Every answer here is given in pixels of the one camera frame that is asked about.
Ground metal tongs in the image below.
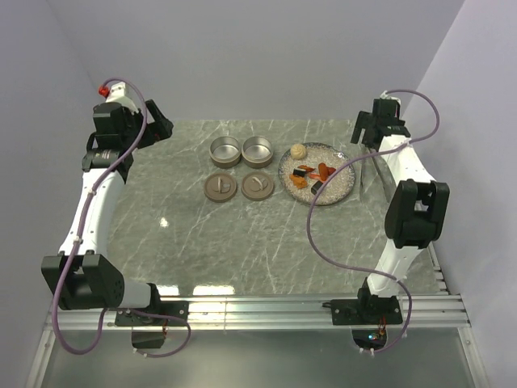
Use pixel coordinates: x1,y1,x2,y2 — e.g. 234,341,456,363
359,157,393,205

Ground beige steamed bun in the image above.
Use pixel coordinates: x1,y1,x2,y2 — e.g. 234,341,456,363
290,143,307,160

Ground orange fried nugget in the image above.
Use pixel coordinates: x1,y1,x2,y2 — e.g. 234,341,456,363
289,174,308,189

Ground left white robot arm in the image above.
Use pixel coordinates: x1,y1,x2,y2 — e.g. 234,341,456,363
41,99,174,325

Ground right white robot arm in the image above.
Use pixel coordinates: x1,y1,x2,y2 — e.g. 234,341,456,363
351,95,450,324

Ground left steel lunch container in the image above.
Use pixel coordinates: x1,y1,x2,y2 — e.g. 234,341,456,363
209,136,242,169

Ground steel lunch container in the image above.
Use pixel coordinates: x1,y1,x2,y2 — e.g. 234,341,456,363
241,136,274,169
209,136,242,169

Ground right steel lunch container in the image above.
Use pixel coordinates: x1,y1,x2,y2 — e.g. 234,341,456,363
241,136,274,169

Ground orange red meat piece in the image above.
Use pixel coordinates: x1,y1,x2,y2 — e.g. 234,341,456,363
318,162,336,181

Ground speckled ceramic plate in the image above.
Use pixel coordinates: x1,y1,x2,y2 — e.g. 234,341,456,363
278,142,355,206

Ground left brown lid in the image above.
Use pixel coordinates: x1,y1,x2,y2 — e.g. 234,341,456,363
204,172,237,203

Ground brown lid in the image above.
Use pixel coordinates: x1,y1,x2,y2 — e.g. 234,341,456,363
204,172,237,203
241,171,275,201

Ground small orange food piece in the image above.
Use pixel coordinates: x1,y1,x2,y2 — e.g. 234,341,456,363
298,165,315,173

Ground right brown lid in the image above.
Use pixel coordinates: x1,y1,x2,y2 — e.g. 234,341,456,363
241,171,275,201

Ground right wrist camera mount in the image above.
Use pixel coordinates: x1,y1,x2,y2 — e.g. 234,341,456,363
380,91,401,103

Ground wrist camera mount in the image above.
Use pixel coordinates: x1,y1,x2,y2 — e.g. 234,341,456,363
98,82,140,113
380,91,401,103

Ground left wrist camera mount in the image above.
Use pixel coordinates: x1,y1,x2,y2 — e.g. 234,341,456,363
98,82,140,113

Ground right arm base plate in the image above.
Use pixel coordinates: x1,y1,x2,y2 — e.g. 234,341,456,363
322,298,403,326

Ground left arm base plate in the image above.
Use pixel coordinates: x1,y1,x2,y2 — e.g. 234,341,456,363
115,300,190,327

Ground aluminium rail frame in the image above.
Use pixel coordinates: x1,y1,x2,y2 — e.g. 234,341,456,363
23,120,490,388

